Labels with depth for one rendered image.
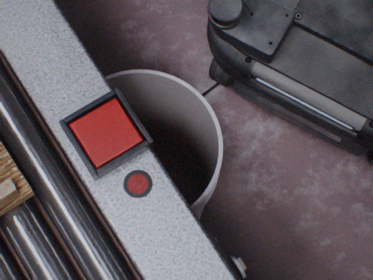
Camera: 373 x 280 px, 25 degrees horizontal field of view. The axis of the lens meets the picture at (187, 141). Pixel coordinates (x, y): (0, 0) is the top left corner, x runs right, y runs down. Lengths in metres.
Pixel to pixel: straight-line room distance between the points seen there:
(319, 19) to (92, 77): 0.86
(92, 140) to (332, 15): 0.92
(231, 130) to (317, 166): 0.21
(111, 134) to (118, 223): 0.10
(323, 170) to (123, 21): 0.58
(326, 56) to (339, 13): 0.09
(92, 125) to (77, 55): 0.09
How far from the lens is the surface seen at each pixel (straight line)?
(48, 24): 1.00
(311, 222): 1.87
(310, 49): 1.73
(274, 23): 1.70
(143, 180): 0.92
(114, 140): 0.92
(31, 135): 0.94
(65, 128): 0.93
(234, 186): 1.87
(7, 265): 0.92
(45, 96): 0.96
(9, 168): 0.92
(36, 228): 0.92
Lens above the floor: 1.80
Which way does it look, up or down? 71 degrees down
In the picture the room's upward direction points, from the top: 1 degrees clockwise
